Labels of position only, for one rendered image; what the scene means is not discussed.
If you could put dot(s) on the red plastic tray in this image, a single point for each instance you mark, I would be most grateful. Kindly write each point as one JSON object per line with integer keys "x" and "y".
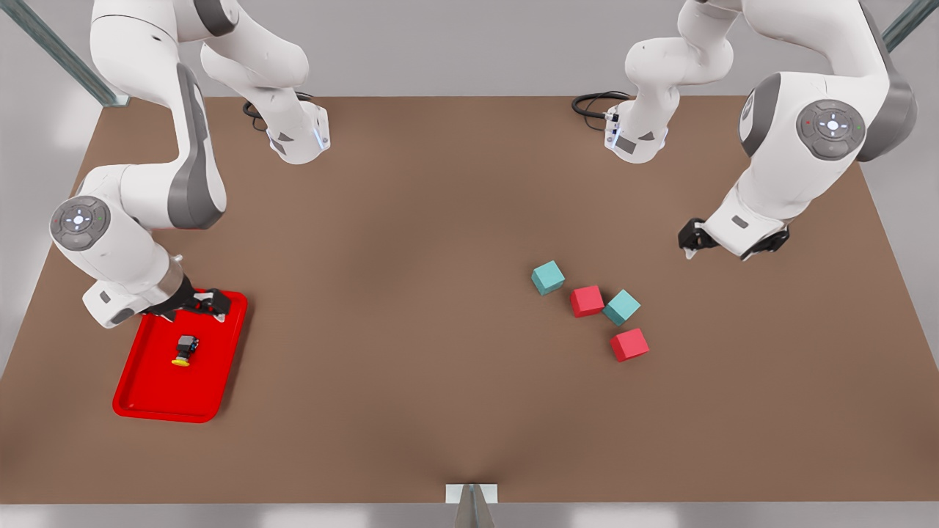
{"x": 158, "y": 389}

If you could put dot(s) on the silver frame post with foot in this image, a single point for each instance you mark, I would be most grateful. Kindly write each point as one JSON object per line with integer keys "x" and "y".
{"x": 471, "y": 506}

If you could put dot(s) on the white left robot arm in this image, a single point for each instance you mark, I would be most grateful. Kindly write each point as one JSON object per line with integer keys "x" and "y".
{"x": 799, "y": 169}

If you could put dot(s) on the teal cube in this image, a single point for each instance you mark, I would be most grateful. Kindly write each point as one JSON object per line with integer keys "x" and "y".
{"x": 548, "y": 278}
{"x": 621, "y": 307}

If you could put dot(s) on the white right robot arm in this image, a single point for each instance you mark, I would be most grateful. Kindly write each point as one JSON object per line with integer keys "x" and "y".
{"x": 139, "y": 198}

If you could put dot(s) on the red cube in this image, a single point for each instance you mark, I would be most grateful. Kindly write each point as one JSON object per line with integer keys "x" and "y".
{"x": 629, "y": 345}
{"x": 587, "y": 301}

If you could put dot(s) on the small grey toy yellow base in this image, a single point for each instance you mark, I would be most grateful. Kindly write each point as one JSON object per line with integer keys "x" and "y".
{"x": 185, "y": 350}

